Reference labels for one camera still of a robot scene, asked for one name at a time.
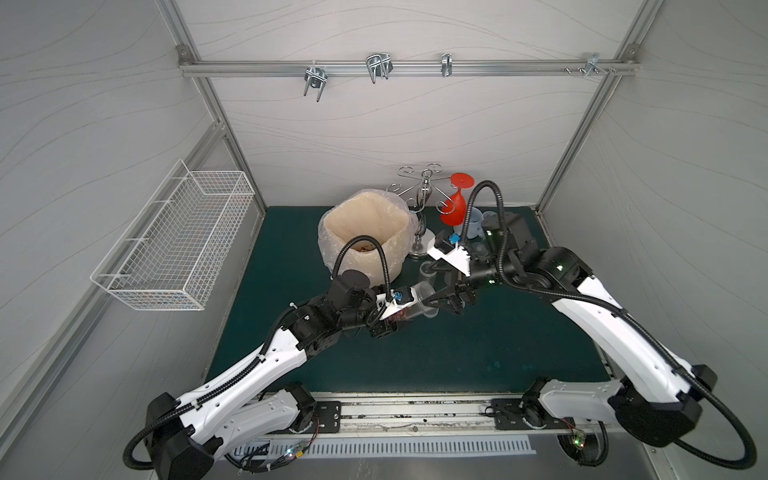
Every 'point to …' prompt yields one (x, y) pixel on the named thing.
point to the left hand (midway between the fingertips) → (400, 305)
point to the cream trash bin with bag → (380, 214)
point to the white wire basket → (172, 255)
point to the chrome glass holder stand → (423, 189)
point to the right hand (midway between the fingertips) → (428, 280)
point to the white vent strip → (375, 446)
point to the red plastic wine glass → (454, 208)
